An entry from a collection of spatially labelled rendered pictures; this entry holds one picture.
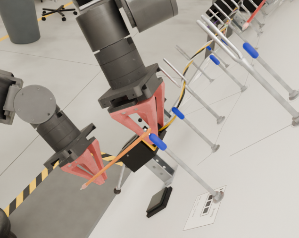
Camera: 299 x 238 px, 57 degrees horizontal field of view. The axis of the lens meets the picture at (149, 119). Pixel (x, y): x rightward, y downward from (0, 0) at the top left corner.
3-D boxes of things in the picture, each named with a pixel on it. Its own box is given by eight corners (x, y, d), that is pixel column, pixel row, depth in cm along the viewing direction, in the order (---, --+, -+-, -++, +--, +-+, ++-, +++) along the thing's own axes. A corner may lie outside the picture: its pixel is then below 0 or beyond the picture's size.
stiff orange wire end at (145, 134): (84, 187, 39) (81, 185, 39) (154, 128, 28) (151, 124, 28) (78, 194, 38) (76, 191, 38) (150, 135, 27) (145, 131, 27)
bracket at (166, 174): (169, 172, 48) (148, 152, 48) (178, 165, 47) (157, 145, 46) (162, 189, 44) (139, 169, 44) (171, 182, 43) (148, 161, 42)
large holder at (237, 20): (273, 0, 95) (244, -30, 94) (243, 34, 92) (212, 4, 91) (261, 9, 102) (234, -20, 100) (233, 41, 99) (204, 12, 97)
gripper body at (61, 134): (99, 128, 53) (74, 98, 52) (70, 159, 45) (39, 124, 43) (79, 142, 57) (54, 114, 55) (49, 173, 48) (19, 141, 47)
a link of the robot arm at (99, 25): (75, 12, 38) (67, 10, 33) (119, -11, 38) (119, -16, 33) (98, 57, 41) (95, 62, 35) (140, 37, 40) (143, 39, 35)
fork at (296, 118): (309, 121, 26) (203, 13, 24) (292, 130, 27) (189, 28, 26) (309, 110, 27) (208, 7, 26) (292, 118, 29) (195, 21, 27)
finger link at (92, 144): (121, 166, 53) (89, 129, 51) (105, 191, 47) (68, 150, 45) (99, 178, 56) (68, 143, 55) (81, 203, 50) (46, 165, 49)
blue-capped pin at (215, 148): (212, 148, 40) (170, 108, 39) (220, 143, 39) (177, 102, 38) (211, 154, 39) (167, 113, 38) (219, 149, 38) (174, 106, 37)
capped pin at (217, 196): (212, 199, 30) (139, 132, 28) (222, 190, 29) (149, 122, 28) (215, 206, 28) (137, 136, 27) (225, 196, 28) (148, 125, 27)
